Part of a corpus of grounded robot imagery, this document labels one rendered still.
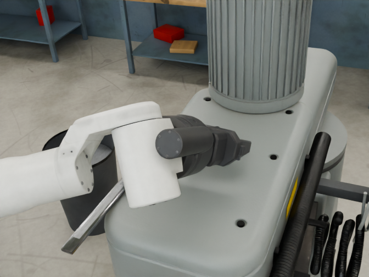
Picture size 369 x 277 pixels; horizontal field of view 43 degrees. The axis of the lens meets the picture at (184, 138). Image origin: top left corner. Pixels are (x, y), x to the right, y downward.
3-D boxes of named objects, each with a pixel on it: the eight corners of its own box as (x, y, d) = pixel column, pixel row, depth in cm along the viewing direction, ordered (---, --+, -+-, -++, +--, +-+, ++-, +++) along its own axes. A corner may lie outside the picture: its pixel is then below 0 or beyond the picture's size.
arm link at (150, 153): (156, 197, 67) (111, 213, 56) (138, 123, 67) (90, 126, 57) (229, 181, 62) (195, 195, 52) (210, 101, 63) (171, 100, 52)
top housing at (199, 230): (252, 344, 71) (255, 275, 62) (102, 293, 80) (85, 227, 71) (310, 160, 106) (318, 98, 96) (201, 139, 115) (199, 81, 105)
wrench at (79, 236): (78, 258, 66) (77, 254, 66) (55, 249, 68) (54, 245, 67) (158, 158, 84) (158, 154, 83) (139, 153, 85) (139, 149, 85)
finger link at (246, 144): (244, 155, 80) (231, 158, 74) (247, 136, 79) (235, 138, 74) (252, 157, 79) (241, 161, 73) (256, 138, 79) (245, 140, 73)
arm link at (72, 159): (178, 170, 61) (80, 194, 62) (162, 103, 61) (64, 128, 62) (171, 172, 54) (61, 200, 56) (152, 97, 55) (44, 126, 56)
